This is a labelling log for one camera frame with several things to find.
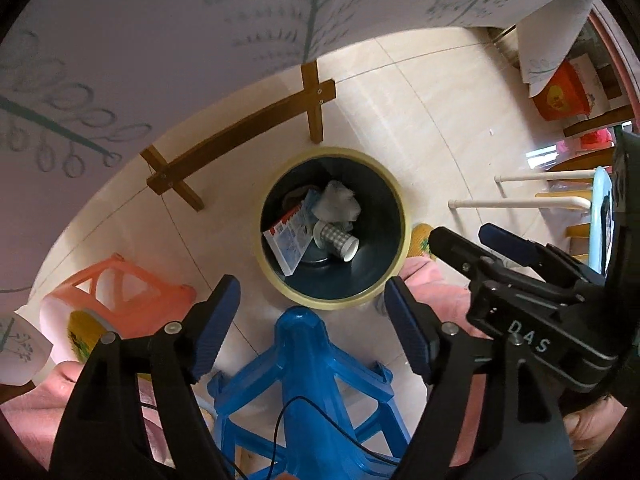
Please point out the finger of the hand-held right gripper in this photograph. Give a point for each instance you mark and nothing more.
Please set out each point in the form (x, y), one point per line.
(460, 252)
(510, 240)

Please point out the red and white box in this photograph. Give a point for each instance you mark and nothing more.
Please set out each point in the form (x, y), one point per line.
(292, 237)

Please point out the white tissue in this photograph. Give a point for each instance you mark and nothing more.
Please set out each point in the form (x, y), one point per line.
(335, 200)

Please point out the pink pajama pants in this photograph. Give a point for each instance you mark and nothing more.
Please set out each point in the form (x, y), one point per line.
(30, 410)

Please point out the blue plastic stool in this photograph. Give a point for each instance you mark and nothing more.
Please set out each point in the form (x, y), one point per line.
(300, 360)

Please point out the white tube frame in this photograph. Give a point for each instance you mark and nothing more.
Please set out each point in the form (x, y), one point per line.
(525, 203)

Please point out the yellow plastic stool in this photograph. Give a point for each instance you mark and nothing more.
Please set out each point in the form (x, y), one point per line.
(577, 232)

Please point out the leaf print tablecloth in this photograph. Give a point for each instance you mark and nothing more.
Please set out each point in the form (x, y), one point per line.
(150, 60)

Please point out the person's right hand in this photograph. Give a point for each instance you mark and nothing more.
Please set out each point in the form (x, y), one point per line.
(595, 422)

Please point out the stainless steel pot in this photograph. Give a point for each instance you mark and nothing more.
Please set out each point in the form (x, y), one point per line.
(505, 47)

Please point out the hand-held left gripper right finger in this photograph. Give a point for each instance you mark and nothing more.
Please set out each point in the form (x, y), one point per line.
(407, 330)

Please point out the orange plastic bucket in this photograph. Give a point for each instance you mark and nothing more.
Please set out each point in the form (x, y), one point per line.
(555, 95)

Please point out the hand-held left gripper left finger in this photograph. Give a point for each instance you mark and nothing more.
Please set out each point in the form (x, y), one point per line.
(215, 330)

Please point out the pink plastic stool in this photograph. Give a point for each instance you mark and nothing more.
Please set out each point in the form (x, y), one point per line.
(135, 290)

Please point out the wooden side table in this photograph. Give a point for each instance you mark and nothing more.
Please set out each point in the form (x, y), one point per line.
(600, 121)

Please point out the yellow slipper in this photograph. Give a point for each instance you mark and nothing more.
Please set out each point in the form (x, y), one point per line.
(419, 242)
(85, 335)

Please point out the dark blue trash bin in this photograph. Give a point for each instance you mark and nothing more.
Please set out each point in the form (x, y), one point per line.
(370, 260)

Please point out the white paper cup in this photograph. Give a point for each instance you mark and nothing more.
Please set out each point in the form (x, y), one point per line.
(332, 237)

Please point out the wooden table leg frame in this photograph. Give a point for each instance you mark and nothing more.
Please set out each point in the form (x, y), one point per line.
(240, 130)

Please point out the light blue plastic panel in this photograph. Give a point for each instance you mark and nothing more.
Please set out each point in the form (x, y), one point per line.
(600, 220)

